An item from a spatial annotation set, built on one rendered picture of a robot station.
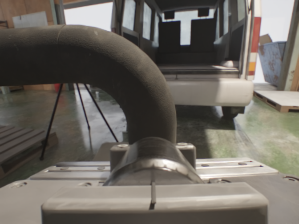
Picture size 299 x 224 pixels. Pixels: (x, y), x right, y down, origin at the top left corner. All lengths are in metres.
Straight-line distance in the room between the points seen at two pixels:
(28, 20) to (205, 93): 5.09
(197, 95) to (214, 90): 0.16
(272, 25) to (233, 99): 4.41
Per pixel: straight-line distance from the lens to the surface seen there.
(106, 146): 1.09
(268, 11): 5.89
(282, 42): 4.40
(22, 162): 1.61
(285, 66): 4.02
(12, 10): 6.17
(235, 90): 1.64
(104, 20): 6.31
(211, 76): 1.73
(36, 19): 5.50
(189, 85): 1.56
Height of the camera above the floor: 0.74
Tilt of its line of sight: 19 degrees down
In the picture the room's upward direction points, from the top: 2 degrees counter-clockwise
